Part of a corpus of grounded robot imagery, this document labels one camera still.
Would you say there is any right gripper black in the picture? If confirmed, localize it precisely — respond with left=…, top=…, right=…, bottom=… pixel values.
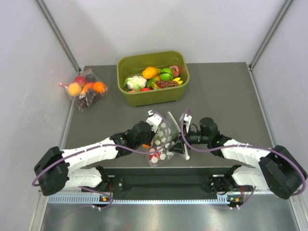
left=169, top=123, right=210, bottom=154

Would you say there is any fake purple grapes bunch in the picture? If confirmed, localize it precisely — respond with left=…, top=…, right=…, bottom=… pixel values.
left=155, top=80, right=178, bottom=89

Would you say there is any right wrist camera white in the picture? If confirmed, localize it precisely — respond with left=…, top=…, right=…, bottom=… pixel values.
left=179, top=113, right=192, bottom=133

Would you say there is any right aluminium frame post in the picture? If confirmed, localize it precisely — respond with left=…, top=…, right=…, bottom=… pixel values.
left=248, top=0, right=294, bottom=72

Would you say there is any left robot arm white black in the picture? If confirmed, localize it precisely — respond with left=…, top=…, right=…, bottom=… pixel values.
left=33, top=117, right=162, bottom=196

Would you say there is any clear bag of fake fruit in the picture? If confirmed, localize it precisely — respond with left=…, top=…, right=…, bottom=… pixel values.
left=58, top=68, right=109, bottom=112

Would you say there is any grey slotted cable duct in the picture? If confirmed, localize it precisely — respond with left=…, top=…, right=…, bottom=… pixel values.
left=48, top=193, right=243, bottom=205

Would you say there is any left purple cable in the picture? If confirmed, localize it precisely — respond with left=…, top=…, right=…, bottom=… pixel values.
left=31, top=110, right=170, bottom=187

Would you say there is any left aluminium frame post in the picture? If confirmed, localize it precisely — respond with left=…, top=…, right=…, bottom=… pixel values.
left=34, top=0, right=81, bottom=73

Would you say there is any aluminium frame post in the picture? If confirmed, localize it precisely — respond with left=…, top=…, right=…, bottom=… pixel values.
left=34, top=0, right=81, bottom=73
left=248, top=0, right=294, bottom=72

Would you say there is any fake yellow banana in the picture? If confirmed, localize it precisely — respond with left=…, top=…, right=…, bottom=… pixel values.
left=173, top=77, right=184, bottom=85

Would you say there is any fake orange mango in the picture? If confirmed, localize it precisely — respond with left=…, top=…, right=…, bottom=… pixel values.
left=142, top=66, right=158, bottom=79

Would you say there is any polka dot zip top bag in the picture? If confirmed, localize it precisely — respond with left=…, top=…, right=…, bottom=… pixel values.
left=143, top=112, right=180, bottom=167

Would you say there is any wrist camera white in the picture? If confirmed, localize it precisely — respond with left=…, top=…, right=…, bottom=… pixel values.
left=145, top=110, right=163, bottom=133
left=179, top=113, right=192, bottom=133

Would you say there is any fake pink apple slice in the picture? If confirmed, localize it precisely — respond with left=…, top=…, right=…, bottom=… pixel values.
left=169, top=65, right=180, bottom=77

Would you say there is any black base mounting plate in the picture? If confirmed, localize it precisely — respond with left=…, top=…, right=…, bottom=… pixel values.
left=94, top=167, right=252, bottom=200

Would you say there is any green plastic bin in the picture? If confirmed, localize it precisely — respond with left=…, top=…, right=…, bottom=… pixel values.
left=117, top=51, right=190, bottom=106

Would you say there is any fake red fruit in bag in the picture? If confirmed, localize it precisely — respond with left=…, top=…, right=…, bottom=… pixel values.
left=149, top=152, right=161, bottom=164

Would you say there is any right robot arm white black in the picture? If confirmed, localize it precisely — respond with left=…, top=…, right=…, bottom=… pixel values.
left=170, top=115, right=308, bottom=199

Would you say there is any fake cauliflower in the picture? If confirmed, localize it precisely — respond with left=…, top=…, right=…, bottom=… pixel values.
left=124, top=76, right=147, bottom=92

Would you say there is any fake green apple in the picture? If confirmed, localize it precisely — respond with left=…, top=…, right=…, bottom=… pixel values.
left=159, top=68, right=174, bottom=81

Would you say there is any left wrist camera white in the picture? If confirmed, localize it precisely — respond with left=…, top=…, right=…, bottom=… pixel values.
left=145, top=110, right=163, bottom=133

